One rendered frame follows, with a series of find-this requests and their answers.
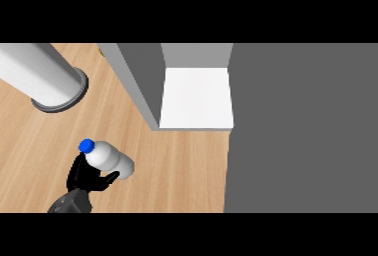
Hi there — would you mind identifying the white cylinder with grey base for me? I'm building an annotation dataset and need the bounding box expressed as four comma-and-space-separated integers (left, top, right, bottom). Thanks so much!
0, 43, 90, 114

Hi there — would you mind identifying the grey open cabinet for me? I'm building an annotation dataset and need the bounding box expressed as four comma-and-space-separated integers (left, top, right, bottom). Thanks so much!
96, 43, 237, 132

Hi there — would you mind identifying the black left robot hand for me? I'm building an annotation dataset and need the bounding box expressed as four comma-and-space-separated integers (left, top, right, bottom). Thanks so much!
65, 152, 121, 194

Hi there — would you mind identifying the dark grey cabinet door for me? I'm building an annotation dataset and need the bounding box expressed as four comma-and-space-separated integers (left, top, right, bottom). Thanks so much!
223, 43, 378, 214

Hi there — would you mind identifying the white blue-capped water bottle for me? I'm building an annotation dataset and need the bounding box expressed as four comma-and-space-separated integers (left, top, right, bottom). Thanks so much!
79, 138, 136, 181

